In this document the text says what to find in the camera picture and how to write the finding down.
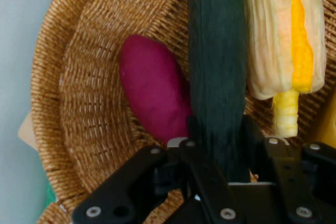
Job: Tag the yellow corn cob with husk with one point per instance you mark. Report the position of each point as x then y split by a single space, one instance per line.
267 51

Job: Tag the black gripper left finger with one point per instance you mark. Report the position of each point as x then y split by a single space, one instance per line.
126 182

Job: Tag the woven wicker basket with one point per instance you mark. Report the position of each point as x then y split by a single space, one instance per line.
92 77

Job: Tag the purple sweet potato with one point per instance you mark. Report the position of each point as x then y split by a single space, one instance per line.
152 85

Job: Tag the yellow bell pepper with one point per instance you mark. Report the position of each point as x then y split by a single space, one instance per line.
328 121

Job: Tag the dark green cucumber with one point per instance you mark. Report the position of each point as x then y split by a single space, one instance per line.
218 64

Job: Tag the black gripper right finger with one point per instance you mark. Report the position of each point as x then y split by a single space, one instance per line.
296 182

